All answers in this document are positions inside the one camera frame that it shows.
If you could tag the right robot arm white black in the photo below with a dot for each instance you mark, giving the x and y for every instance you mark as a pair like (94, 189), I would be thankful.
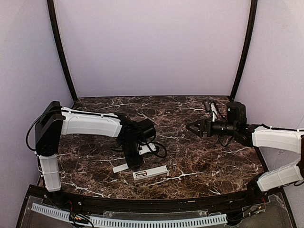
(255, 135)

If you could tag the black left frame post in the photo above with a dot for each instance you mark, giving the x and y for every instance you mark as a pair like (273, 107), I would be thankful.
(60, 49)

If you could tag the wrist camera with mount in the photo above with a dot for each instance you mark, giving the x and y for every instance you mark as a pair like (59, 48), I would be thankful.
(143, 149)
(211, 109)

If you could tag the black frame post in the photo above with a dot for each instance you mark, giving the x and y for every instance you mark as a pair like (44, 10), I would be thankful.
(60, 49)
(246, 45)

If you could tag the black right frame post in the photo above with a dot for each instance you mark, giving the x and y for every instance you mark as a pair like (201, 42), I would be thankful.
(246, 45)

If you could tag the grey slotted cable duct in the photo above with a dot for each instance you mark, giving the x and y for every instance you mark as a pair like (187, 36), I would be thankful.
(131, 220)

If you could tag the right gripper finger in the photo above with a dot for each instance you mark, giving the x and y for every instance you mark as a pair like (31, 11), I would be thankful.
(197, 131)
(196, 125)

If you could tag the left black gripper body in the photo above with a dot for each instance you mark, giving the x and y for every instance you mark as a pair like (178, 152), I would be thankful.
(134, 161)

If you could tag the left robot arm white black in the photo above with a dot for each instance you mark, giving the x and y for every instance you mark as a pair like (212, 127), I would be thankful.
(57, 120)

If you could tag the white battery cover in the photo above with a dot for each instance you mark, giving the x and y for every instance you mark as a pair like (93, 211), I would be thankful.
(120, 168)

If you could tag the white remote control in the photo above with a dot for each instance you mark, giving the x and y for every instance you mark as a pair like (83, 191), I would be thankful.
(152, 172)

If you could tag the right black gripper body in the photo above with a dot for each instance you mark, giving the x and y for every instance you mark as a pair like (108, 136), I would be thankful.
(207, 127)

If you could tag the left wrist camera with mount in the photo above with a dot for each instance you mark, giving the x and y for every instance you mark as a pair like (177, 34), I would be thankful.
(143, 149)

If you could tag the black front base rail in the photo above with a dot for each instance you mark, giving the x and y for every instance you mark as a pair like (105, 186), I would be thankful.
(227, 203)

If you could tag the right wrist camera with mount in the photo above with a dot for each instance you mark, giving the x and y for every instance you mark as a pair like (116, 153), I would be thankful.
(211, 109)

